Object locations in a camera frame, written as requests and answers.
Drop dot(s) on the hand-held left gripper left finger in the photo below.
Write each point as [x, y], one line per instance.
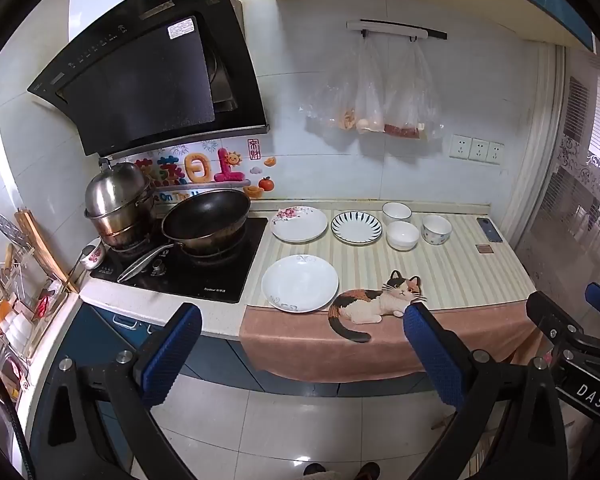
[172, 355]

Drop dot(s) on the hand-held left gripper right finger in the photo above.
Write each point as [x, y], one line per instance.
[430, 355]

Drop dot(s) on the plain white bowl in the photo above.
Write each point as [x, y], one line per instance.
[403, 236]

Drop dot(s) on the white bowl with blue rim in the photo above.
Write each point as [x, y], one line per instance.
[436, 230]

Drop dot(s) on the white plate with blue leaves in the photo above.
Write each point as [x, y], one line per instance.
[356, 227]

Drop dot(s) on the white plate with pink flowers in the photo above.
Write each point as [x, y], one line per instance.
[300, 227]

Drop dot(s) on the blue lower cabinet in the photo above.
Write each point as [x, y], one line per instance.
[105, 335]

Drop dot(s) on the striped table mat with cat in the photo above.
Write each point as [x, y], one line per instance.
[460, 275]

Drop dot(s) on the black gas cooktop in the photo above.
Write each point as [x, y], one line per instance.
[215, 280]

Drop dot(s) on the brown mat label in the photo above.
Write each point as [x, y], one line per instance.
[483, 248]

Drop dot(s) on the blue smartphone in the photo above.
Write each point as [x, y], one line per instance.
[489, 230]

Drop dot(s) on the frosted sliding glass door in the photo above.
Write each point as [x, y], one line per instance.
[565, 200]

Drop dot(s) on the small floral bowl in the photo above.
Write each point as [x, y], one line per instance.
[92, 257]

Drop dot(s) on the metal spoon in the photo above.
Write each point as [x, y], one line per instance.
[80, 262]

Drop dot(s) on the person's right shoe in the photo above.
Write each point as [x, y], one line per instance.
[367, 471]

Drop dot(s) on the person's shoe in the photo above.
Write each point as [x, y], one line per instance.
[367, 471]
[314, 471]

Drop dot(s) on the white bowl with black rim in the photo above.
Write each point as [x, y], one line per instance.
[396, 211]

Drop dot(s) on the metal dish rack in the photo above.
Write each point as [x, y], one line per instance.
[15, 310]

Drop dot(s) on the person's left shoe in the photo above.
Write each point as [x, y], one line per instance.
[314, 471]

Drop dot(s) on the wooden cutting board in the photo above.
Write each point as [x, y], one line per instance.
[45, 250]

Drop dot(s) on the stainless steel steamer pot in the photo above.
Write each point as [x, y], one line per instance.
[117, 195]

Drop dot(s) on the metal perforated skimmer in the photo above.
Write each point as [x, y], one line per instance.
[7, 227]

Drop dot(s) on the clear plastic bag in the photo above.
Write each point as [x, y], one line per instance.
[410, 105]
[369, 105]
[337, 100]

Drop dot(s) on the black range hood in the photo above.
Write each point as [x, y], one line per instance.
[140, 75]

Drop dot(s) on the white wall socket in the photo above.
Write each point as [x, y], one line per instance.
[479, 149]
[461, 146]
[495, 152]

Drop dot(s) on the colourful wall decals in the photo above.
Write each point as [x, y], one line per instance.
[200, 167]

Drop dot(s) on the white wall hook rail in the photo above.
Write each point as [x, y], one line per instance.
[395, 29]

